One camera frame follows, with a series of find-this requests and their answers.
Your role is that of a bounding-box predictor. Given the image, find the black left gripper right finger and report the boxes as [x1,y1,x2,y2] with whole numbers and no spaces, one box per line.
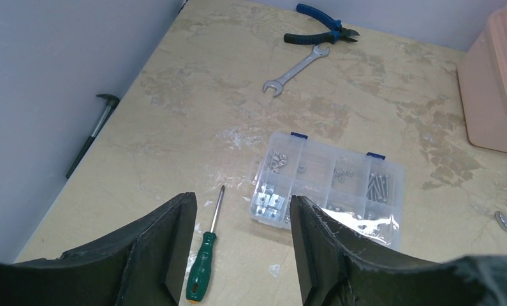
[290,196,507,305]

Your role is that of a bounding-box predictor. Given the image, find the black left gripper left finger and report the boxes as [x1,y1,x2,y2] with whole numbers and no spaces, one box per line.
[0,192,197,305]

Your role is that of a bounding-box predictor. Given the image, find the clear plastic screw organizer box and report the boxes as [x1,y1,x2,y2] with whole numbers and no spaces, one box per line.
[249,132,405,251]

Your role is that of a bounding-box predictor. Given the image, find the black hammer beside table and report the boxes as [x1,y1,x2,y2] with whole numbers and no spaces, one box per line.
[65,94,121,179]

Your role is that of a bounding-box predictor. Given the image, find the small silver open-end wrench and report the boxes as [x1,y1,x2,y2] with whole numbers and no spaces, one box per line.
[262,45,330,98]

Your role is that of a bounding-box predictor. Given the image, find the pink plastic toolbox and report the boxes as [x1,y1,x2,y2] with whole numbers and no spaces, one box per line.
[457,5,507,153]

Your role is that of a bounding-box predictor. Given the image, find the green handled screwdriver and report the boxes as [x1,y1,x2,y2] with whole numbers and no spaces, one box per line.
[186,186,225,303]

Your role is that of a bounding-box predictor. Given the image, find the blue black handled pliers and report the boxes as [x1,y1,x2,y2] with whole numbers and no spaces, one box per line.
[283,3,360,46]

